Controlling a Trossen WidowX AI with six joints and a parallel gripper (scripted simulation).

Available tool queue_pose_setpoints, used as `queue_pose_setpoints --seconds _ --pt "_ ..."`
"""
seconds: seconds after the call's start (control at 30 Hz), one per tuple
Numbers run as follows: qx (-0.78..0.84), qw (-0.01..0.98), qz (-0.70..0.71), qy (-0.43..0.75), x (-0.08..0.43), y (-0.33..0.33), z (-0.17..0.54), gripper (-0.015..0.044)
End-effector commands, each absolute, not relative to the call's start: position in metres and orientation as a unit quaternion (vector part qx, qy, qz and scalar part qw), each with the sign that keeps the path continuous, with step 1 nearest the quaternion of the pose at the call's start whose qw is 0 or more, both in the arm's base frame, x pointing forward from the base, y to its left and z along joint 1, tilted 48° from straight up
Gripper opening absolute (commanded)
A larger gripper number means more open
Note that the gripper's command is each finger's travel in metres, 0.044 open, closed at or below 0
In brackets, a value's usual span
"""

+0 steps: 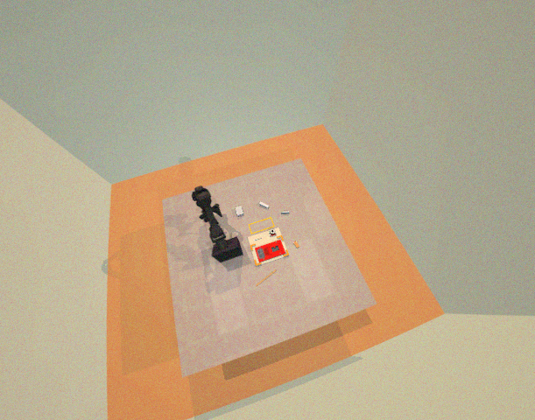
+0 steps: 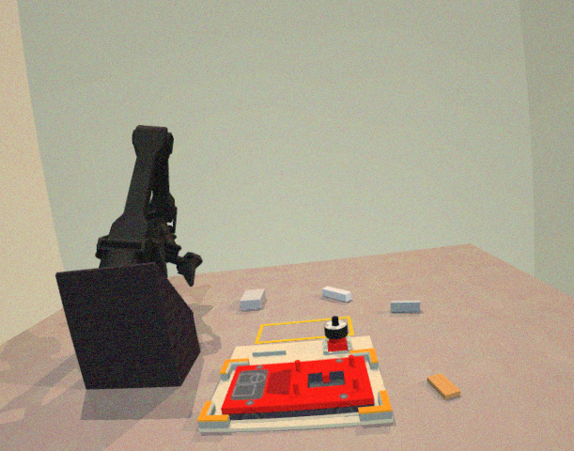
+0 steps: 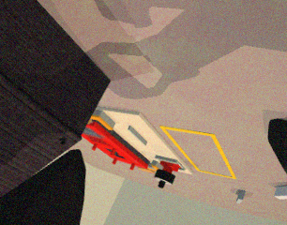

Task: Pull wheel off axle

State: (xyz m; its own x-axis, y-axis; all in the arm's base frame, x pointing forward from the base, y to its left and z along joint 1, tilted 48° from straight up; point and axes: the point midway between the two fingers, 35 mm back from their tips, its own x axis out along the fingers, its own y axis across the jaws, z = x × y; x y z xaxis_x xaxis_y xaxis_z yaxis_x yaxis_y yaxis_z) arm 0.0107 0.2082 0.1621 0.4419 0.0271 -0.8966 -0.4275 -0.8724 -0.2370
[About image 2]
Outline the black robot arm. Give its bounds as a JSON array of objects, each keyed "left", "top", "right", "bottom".
[{"left": 95, "top": 125, "right": 178, "bottom": 268}]

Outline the white rectangular block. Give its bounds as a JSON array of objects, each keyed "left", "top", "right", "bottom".
[{"left": 322, "top": 287, "right": 351, "bottom": 302}]

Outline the orange flat block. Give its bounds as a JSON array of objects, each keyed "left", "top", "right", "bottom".
[{"left": 427, "top": 373, "right": 461, "bottom": 399}]

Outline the black tyre with white rim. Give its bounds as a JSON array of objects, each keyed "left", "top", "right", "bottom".
[{"left": 323, "top": 320, "right": 349, "bottom": 340}]

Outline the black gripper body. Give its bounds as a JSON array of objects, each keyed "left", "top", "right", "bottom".
[{"left": 151, "top": 228, "right": 203, "bottom": 271}]

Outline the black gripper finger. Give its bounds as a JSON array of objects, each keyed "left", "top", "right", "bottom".
[
  {"left": 149, "top": 245, "right": 168, "bottom": 278},
  {"left": 177, "top": 258, "right": 199, "bottom": 287}
]

